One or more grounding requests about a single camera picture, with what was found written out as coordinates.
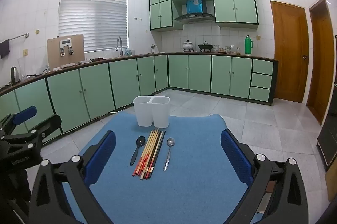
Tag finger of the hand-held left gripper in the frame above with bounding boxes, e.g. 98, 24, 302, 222
0, 105, 37, 135
1, 114, 62, 145

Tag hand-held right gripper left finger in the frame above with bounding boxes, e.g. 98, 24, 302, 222
29, 130, 117, 224

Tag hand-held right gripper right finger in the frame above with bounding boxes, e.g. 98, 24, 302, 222
221, 129, 308, 224

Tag black spoon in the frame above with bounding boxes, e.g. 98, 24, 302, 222
130, 136, 146, 166

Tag bundle of chopsticks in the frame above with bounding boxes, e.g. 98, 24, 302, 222
132, 129, 166, 180

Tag white double utensil holder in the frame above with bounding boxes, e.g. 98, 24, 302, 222
132, 96, 170, 128

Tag metal spoon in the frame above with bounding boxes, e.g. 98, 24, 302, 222
163, 137, 175, 171

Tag metal kettle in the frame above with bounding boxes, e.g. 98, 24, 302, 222
10, 66, 21, 83

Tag blue table mat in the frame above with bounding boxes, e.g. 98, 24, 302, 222
62, 111, 264, 224

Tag clear plastic jug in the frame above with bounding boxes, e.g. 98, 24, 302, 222
17, 57, 27, 81

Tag brown board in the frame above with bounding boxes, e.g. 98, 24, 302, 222
47, 34, 85, 69

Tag dark towel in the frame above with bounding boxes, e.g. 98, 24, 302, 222
0, 39, 10, 59

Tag white device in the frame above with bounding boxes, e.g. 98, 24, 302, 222
59, 39, 74, 56

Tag black speaker cabinet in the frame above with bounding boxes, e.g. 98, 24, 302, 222
316, 108, 337, 172

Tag green base cabinets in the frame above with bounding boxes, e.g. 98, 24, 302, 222
0, 52, 279, 140

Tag brown cardboard piece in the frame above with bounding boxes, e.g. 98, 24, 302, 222
325, 163, 337, 202

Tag kitchen faucet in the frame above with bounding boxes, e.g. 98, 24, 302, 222
116, 36, 124, 57

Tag green thermos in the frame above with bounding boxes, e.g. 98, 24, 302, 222
244, 35, 254, 55

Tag black wok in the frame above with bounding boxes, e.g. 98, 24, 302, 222
198, 41, 214, 53

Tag white window blind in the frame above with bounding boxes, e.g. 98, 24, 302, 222
57, 0, 129, 53

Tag wooden door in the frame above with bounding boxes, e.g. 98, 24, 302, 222
306, 0, 336, 125
270, 0, 310, 104

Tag white cooking pot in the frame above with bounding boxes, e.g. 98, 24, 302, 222
182, 40, 195, 52

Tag range hood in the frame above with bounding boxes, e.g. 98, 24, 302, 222
174, 13, 215, 24

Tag blue hood cover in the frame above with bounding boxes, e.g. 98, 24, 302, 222
186, 0, 204, 14

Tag metal towel rail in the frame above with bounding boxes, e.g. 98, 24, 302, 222
8, 32, 29, 42

